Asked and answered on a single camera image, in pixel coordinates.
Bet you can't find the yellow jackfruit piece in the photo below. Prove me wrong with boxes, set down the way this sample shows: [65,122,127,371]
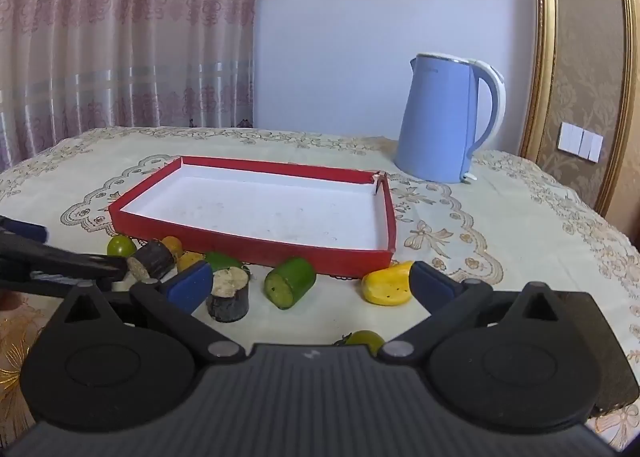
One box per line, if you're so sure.
[176,251,204,273]

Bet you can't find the green pointed cucumber end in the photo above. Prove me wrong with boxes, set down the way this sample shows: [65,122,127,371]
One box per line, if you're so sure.
[204,251,250,277]

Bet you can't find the dark eggplant chunk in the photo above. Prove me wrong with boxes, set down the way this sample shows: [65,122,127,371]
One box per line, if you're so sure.
[206,266,250,323]
[127,240,175,281]

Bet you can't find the brown longan with stem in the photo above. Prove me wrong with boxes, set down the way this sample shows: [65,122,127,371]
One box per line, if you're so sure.
[160,236,183,260]

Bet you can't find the yellow fruit piece with dots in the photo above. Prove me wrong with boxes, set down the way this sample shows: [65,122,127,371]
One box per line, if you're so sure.
[361,262,413,307]

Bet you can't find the green round persimmon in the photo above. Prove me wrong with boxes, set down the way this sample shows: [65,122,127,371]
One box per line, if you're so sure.
[337,330,385,356]
[106,235,137,258]

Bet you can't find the green cucumber chunk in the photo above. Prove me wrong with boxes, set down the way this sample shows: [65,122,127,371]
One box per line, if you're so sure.
[264,258,317,310]

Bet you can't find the cream embroidered tablecloth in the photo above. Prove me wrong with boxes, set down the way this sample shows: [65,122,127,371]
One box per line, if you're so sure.
[1,128,639,448]

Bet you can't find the red shallow cardboard tray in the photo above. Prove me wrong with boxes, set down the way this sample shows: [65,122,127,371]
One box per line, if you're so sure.
[108,156,397,278]

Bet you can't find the blue electric kettle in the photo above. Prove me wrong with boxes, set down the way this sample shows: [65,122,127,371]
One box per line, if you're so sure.
[395,53,506,184]

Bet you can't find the pink patterned curtain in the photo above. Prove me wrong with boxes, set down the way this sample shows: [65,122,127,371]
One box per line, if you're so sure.
[1,0,256,168]

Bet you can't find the gold framed headboard panel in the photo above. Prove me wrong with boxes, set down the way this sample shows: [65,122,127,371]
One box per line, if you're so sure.
[520,0,639,240]

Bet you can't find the white wall switch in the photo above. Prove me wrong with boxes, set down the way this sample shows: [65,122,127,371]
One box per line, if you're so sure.
[558,122,604,163]

